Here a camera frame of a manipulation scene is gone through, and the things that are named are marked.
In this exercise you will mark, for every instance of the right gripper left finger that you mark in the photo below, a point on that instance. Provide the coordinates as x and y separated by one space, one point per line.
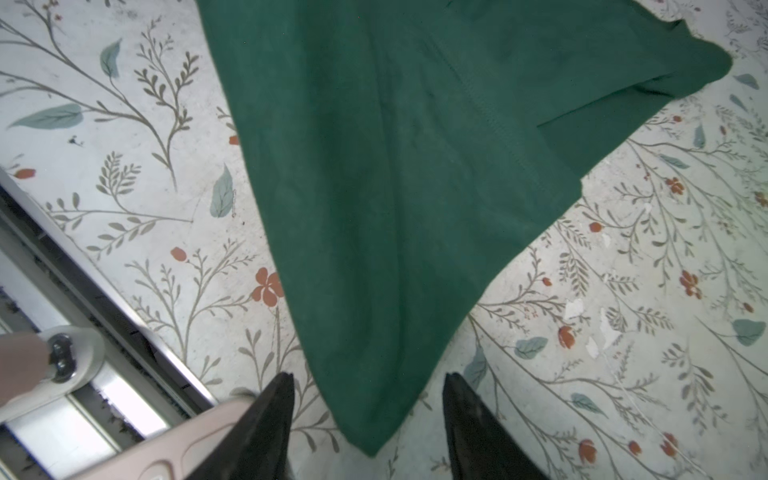
257 446

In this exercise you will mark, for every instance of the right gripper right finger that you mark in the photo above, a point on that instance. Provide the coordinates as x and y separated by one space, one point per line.
479 446

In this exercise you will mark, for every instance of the dark green t shirt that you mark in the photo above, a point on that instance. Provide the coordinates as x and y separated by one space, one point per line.
403 153

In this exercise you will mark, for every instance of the floral table mat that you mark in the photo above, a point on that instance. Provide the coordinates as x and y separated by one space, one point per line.
624 340

